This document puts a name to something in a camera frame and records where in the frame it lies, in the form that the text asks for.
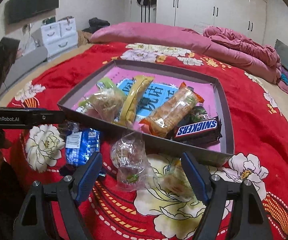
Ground wall mounted television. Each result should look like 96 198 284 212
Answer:
6 0 59 24

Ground orange rice cracker packet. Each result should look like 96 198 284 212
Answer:
139 82 204 138

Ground gold wafer bar packet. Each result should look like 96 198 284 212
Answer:
115 75 154 128

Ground green milk snack packet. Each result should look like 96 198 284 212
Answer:
78 77 126 107

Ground pink folded quilt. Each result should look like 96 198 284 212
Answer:
91 22 288 94

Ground grey chair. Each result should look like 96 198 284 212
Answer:
0 47 48 96

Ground white wardrobe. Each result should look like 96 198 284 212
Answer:
156 0 267 44

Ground Snickers bar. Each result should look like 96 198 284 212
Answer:
172 116 222 146

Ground dark clothes pile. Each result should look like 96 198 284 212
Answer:
83 17 110 34

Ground clear round biscuit packet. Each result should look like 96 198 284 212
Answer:
110 132 157 192

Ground brown knitted blanket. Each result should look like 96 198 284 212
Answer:
77 30 92 47

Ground white drawer cabinet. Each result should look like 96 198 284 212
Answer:
32 17 78 61

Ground grey shallow tray box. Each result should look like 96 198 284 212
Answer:
57 60 235 166

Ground blue cookie packet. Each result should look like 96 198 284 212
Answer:
65 128 101 166

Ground clear brown pastry packet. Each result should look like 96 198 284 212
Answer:
84 88 126 122

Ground pink blue children's book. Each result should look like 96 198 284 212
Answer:
71 65 221 153

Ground small yellow cake packet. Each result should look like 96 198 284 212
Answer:
160 159 194 201

